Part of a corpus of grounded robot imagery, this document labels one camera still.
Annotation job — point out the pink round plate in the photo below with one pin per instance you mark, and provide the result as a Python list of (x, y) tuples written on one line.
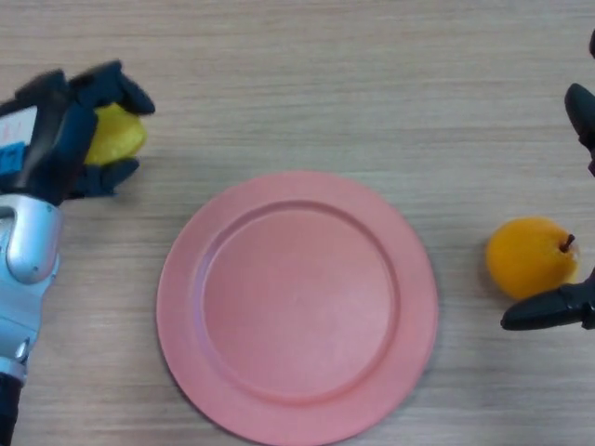
[(297, 306)]

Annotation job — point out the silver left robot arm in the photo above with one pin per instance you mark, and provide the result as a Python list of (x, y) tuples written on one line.
[(28, 241)]

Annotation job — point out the yellow starfruit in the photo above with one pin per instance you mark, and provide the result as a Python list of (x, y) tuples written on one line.
[(116, 135)]

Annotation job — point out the orange pear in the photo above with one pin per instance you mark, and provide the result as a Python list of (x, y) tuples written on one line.
[(530, 260)]

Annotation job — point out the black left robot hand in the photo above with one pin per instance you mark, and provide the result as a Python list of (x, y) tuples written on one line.
[(51, 139)]

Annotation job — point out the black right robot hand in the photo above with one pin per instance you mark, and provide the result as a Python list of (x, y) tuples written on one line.
[(548, 311)]

